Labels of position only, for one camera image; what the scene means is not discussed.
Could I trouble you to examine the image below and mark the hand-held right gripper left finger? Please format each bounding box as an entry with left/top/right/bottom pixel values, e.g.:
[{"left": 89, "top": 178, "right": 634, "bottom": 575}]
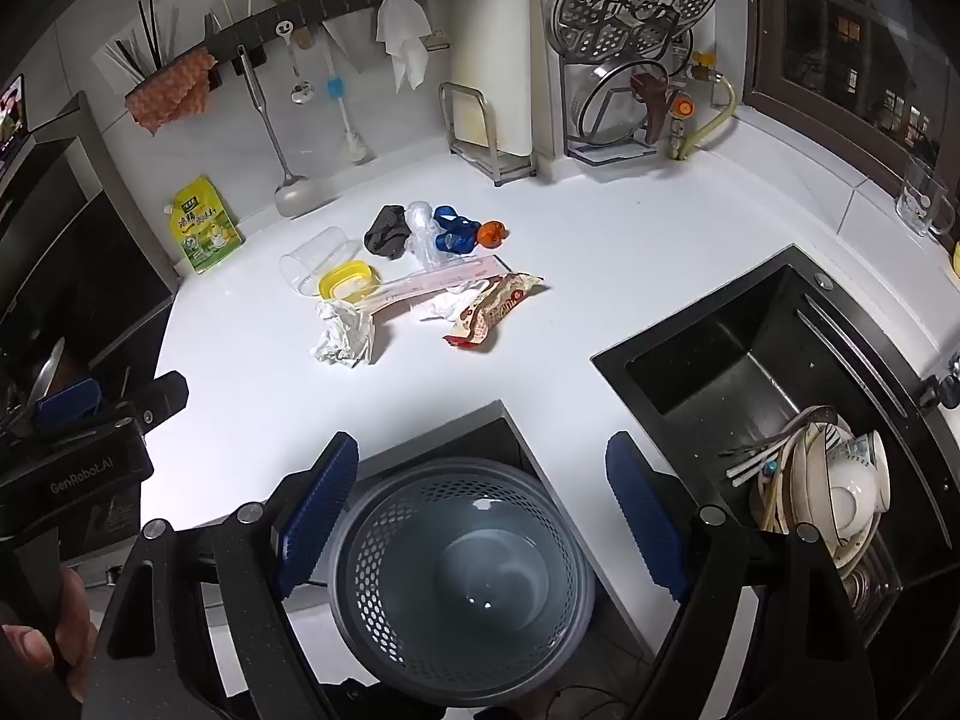
[{"left": 81, "top": 431, "right": 359, "bottom": 720}]

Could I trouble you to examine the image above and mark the grey perforated waste basket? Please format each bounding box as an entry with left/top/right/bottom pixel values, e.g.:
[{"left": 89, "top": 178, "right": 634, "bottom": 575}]
[{"left": 324, "top": 457, "right": 597, "bottom": 707}]

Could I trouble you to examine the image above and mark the small screen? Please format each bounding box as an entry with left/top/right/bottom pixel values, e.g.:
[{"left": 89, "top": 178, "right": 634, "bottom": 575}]
[{"left": 0, "top": 75, "right": 31, "bottom": 166}]

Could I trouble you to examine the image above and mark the person's left hand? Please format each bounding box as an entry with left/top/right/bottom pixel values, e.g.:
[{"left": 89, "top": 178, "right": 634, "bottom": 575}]
[{"left": 0, "top": 566, "right": 100, "bottom": 702}]

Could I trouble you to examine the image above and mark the gas valve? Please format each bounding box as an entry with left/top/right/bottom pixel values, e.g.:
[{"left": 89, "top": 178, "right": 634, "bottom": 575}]
[{"left": 670, "top": 52, "right": 715, "bottom": 143}]

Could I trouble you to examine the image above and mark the white cutting board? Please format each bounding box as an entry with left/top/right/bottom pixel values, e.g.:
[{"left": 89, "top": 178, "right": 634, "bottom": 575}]
[{"left": 448, "top": 0, "right": 535, "bottom": 158}]

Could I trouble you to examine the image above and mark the metal spoon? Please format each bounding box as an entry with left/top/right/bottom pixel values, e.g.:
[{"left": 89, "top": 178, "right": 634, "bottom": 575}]
[{"left": 276, "top": 22, "right": 314, "bottom": 106}]

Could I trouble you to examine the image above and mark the clear plastic cup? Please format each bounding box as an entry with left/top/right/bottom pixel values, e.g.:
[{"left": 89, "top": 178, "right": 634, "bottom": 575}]
[{"left": 279, "top": 227, "right": 361, "bottom": 297}]

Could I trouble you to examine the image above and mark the pile of dishes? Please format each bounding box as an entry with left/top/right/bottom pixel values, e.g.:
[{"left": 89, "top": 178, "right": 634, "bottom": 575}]
[{"left": 720, "top": 405, "right": 893, "bottom": 616}]

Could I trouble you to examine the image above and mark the metal lid rack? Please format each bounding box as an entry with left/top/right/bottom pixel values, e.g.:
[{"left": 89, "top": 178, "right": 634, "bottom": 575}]
[{"left": 559, "top": 30, "right": 695, "bottom": 166}]

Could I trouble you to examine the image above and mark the blue handled bottle brush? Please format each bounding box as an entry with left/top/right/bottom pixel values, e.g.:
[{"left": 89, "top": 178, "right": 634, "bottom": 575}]
[{"left": 324, "top": 37, "right": 374, "bottom": 166}]

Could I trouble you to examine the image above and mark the metal ladle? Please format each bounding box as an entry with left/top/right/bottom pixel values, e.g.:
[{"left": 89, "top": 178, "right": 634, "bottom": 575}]
[{"left": 237, "top": 45, "right": 312, "bottom": 220}]

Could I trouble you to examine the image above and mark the yellow square plastic lid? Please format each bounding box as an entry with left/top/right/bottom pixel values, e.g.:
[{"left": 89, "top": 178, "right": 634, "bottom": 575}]
[{"left": 318, "top": 260, "right": 376, "bottom": 301}]

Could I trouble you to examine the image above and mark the black sink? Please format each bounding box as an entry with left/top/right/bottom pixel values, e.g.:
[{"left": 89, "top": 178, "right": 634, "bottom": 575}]
[{"left": 591, "top": 244, "right": 960, "bottom": 631}]

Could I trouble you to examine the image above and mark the metal cutting board rack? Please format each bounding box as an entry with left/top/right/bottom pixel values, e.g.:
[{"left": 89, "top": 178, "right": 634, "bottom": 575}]
[{"left": 439, "top": 82, "right": 539, "bottom": 185}]

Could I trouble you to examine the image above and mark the black range hood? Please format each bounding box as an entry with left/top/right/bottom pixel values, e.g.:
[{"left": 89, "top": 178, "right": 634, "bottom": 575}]
[{"left": 0, "top": 90, "right": 179, "bottom": 391}]

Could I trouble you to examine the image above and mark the clear plastic bag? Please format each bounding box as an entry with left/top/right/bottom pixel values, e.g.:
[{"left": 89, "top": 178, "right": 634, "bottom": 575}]
[{"left": 405, "top": 200, "right": 458, "bottom": 271}]

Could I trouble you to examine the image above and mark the red snack wrapper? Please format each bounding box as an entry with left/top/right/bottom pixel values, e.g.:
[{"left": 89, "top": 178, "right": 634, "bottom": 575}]
[{"left": 442, "top": 274, "right": 545, "bottom": 352}]

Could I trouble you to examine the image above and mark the dark framed window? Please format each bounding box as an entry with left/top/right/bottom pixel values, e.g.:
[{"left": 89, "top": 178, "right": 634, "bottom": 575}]
[{"left": 750, "top": 0, "right": 960, "bottom": 188}]

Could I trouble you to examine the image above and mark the metal pot on rack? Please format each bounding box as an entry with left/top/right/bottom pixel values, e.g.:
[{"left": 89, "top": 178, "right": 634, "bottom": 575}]
[{"left": 574, "top": 60, "right": 676, "bottom": 143}]

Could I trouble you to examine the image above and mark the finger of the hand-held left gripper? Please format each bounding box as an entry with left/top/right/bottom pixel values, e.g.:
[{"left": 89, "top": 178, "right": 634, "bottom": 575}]
[
  {"left": 30, "top": 379, "right": 102, "bottom": 432},
  {"left": 105, "top": 371, "right": 190, "bottom": 436}
]

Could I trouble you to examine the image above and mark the orange dishcloth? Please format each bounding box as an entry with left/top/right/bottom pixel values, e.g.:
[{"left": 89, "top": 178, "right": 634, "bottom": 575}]
[{"left": 124, "top": 46, "right": 215, "bottom": 136}]

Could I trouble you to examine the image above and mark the white hanging cloth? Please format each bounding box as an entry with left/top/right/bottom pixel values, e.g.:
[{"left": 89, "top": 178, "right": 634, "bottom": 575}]
[{"left": 375, "top": 0, "right": 434, "bottom": 95}]

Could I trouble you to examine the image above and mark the white tissue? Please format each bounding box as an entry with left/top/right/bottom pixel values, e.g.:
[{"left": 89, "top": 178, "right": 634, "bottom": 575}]
[{"left": 411, "top": 279, "right": 492, "bottom": 323}]

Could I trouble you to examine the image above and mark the blue plastic piece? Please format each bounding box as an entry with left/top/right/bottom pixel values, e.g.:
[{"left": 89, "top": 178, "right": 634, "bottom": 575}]
[{"left": 433, "top": 204, "right": 481, "bottom": 254}]

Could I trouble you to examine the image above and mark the yellow gas hose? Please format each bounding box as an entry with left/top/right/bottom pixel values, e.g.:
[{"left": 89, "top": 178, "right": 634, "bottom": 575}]
[{"left": 679, "top": 79, "right": 738, "bottom": 160}]

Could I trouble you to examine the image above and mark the bundle of chopsticks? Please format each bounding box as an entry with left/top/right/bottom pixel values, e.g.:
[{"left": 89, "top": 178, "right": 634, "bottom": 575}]
[{"left": 101, "top": 0, "right": 181, "bottom": 83}]

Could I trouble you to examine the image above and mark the yellow seasoning pouch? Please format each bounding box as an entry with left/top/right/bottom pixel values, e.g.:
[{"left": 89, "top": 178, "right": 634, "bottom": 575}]
[{"left": 166, "top": 176, "right": 245, "bottom": 275}]

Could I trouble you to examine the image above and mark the brown pot handle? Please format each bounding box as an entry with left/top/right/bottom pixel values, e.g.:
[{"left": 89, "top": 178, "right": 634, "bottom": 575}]
[{"left": 630, "top": 73, "right": 672, "bottom": 143}]

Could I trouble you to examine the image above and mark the metal pan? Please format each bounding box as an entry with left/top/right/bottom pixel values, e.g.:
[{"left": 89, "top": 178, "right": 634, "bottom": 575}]
[{"left": 0, "top": 336, "right": 68, "bottom": 421}]

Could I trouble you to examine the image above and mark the white paper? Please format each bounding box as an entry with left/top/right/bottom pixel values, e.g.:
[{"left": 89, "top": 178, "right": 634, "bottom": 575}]
[{"left": 310, "top": 300, "right": 376, "bottom": 368}]

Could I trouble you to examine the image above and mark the glass mug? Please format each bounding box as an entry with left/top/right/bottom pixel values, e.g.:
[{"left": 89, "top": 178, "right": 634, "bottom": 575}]
[{"left": 895, "top": 156, "right": 957, "bottom": 237}]

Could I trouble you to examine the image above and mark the dark grey cloth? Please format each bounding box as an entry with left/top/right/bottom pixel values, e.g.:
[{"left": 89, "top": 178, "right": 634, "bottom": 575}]
[{"left": 364, "top": 204, "right": 412, "bottom": 261}]

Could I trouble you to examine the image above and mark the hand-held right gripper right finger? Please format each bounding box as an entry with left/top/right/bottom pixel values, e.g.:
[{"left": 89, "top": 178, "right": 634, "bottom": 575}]
[{"left": 604, "top": 431, "right": 878, "bottom": 720}]

